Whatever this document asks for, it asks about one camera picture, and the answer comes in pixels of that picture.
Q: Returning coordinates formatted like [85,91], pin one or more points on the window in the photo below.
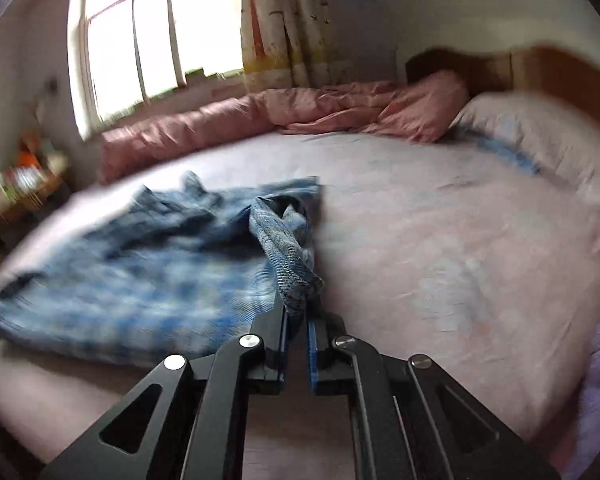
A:
[145,35]

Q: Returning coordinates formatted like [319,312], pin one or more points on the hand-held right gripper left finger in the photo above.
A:
[275,340]

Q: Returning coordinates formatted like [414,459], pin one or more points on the patterned curtain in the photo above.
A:
[285,25]

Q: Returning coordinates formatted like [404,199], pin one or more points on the pink duvet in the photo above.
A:
[300,110]

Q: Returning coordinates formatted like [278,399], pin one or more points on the bed with pink sheet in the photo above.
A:
[430,260]

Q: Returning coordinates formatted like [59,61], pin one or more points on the wooden headboard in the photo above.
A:
[545,67]

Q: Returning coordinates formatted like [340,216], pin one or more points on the pink pillow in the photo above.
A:
[540,130]

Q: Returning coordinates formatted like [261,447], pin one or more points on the carved wooden side table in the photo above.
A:
[25,195]

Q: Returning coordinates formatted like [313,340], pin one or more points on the blue plaid shirt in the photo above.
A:
[130,280]

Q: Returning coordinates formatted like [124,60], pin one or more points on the orange object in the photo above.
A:
[30,157]

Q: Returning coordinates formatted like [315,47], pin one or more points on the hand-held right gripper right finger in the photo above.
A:
[311,355]

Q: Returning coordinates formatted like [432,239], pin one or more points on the blue cloth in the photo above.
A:
[510,152]

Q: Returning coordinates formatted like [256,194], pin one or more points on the small box on windowsill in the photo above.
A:
[195,75]

